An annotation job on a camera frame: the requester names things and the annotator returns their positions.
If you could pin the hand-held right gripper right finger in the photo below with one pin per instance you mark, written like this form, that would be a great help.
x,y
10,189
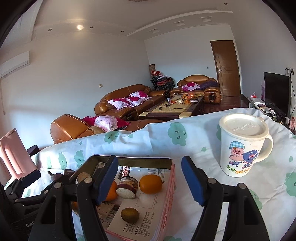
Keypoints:
x,y
193,180

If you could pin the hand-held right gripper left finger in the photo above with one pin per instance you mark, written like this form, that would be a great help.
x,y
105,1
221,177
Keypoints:
x,y
107,180

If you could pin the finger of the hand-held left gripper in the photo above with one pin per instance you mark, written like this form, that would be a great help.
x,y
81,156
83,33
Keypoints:
x,y
30,199
31,179

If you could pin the small orange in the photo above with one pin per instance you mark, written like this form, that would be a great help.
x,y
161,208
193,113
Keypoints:
x,y
151,184
111,192

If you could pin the purple beetroot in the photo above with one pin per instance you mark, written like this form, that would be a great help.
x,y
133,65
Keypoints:
x,y
56,177

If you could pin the dark brown water chestnut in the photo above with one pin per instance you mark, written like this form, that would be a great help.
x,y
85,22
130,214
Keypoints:
x,y
69,172

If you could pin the cardboard snack box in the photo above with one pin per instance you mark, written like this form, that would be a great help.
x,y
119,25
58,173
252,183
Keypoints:
x,y
148,208

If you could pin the dark padded stool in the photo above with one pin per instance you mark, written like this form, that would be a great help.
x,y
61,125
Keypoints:
x,y
32,150

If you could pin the pink plastic kettle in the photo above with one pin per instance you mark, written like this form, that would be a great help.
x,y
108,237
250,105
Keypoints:
x,y
13,153

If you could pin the cartoon pig white mug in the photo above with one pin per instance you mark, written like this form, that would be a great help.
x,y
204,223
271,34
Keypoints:
x,y
240,157

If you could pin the pale pink printed pillow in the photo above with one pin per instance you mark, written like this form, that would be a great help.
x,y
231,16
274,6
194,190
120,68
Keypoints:
x,y
106,122

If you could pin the magenta blanket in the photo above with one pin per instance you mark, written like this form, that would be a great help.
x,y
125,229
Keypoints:
x,y
89,120

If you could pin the brown leather chaise sofa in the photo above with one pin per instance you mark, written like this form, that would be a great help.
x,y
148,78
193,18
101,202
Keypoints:
x,y
69,126

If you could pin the wooden coffee table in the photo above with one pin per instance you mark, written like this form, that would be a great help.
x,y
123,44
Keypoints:
x,y
171,111

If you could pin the cream plastic mug lid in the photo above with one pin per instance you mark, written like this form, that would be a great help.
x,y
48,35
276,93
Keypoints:
x,y
242,126

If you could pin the white magenta floral pillow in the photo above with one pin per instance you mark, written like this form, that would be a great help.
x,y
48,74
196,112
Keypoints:
x,y
120,103
140,95
190,86

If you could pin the pile of oranges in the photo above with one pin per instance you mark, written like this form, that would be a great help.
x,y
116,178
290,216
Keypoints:
x,y
187,97

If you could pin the brown leather three-seat sofa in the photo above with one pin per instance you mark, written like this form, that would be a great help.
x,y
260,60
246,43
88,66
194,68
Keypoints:
x,y
129,89

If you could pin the dark television stand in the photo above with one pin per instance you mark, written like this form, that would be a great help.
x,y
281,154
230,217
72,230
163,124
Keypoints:
x,y
249,102

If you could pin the purple blanket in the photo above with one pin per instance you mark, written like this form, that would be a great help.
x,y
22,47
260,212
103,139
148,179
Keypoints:
x,y
209,84

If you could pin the stack of black chairs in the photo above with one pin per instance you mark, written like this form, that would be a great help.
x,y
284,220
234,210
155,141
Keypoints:
x,y
163,83

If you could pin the brown leather armchair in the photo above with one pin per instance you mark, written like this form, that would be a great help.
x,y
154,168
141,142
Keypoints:
x,y
198,77

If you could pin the brown wooden door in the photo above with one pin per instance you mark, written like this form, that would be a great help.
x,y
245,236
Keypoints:
x,y
225,69

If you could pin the tall rolled mat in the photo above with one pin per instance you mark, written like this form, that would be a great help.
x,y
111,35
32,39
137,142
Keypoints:
x,y
152,69

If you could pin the black flat television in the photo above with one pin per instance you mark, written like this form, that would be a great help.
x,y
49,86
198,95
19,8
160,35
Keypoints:
x,y
276,92

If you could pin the white wall air conditioner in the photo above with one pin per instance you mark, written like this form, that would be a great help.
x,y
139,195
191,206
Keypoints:
x,y
13,64

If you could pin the wall power outlet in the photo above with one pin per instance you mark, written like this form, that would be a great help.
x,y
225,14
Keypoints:
x,y
289,71

